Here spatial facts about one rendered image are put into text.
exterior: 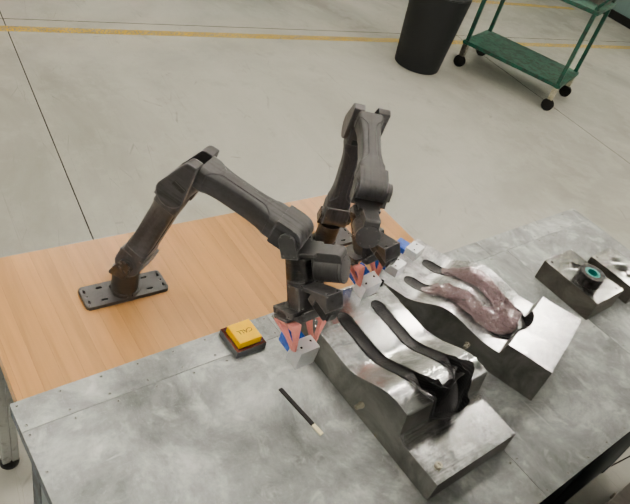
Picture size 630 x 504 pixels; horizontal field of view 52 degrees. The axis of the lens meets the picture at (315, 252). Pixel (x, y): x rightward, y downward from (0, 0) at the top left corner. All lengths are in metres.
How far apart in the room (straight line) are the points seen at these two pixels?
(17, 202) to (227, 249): 1.58
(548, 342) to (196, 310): 0.87
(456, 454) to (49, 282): 0.99
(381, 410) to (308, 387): 0.18
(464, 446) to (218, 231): 0.87
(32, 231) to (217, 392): 1.74
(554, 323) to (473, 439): 0.46
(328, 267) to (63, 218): 2.00
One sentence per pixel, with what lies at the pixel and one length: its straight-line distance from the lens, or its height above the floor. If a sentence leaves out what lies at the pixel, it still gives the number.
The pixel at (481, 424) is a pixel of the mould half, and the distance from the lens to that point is 1.50.
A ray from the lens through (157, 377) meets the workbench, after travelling 1.43.
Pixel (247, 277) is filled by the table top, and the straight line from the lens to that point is 1.68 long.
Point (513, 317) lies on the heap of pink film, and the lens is 1.75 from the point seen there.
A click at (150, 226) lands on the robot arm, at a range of 1.39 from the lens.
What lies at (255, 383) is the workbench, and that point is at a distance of 1.45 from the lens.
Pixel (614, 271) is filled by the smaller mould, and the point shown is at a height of 0.86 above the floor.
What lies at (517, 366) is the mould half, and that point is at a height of 0.87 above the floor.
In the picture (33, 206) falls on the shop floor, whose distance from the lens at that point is 3.14.
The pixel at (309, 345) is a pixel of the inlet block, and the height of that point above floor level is 0.96.
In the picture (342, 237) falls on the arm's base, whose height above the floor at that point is 0.81.
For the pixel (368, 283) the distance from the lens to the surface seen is 1.56.
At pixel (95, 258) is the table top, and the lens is 1.68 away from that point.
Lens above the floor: 1.92
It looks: 38 degrees down
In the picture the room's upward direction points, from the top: 18 degrees clockwise
